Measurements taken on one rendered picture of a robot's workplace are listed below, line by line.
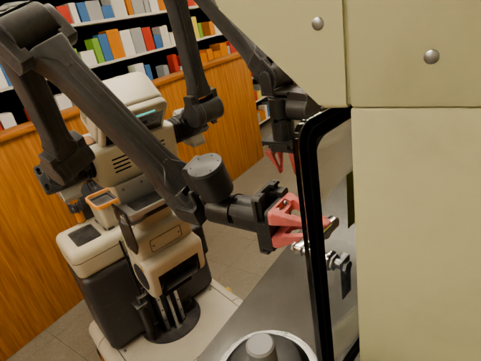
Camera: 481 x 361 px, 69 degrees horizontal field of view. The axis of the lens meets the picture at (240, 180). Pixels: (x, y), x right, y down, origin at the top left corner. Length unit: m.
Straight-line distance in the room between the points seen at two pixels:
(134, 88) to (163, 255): 0.55
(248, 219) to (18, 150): 1.80
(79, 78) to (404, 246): 0.51
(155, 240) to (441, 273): 1.00
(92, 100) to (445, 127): 0.50
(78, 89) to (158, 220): 0.71
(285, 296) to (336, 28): 0.60
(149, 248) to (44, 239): 1.21
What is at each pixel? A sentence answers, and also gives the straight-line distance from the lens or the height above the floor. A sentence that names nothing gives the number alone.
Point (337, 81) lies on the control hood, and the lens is 0.29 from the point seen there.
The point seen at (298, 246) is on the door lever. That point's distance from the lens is 0.47.
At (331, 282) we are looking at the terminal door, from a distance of 0.47.
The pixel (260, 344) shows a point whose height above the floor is 1.21.
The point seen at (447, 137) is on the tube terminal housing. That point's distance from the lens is 0.29.
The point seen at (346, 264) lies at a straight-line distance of 0.44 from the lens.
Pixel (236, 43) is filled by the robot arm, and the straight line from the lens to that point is 0.89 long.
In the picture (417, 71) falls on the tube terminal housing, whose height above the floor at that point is 1.44.
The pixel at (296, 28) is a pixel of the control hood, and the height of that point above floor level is 1.47.
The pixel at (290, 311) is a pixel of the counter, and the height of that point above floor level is 0.94.
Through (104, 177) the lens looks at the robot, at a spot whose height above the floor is 1.13.
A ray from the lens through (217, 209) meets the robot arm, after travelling 0.57.
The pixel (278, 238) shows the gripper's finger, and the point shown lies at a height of 1.19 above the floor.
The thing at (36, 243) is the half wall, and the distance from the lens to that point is 2.34.
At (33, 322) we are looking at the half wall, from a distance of 2.51.
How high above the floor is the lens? 1.49
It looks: 25 degrees down
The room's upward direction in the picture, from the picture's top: 11 degrees counter-clockwise
